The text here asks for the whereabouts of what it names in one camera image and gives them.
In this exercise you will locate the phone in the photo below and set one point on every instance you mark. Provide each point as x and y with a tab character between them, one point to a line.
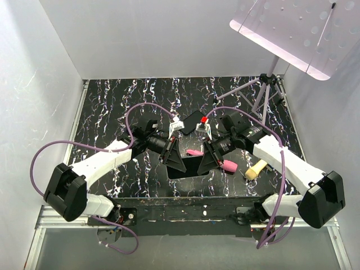
192	164

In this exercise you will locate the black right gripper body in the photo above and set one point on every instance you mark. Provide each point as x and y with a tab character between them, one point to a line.
224	144

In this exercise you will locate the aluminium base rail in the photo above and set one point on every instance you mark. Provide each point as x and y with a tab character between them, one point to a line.
50	219

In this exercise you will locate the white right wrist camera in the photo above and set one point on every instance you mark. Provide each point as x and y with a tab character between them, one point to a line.
204	127

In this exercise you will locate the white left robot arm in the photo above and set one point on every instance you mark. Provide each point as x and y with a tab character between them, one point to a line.
67	191

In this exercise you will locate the lilac music stand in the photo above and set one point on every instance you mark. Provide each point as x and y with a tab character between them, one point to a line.
319	38

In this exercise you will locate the pink toy microphone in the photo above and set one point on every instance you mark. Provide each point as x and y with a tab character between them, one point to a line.
227	165

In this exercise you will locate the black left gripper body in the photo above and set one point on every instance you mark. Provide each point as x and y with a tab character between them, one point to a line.
155	143

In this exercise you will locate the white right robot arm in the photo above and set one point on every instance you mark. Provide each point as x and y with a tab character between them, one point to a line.
320	195

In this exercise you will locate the black smartphone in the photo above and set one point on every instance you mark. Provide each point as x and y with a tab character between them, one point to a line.
191	121

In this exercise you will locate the cream wooden toy microphone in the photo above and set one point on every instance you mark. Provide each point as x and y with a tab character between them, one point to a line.
253	172

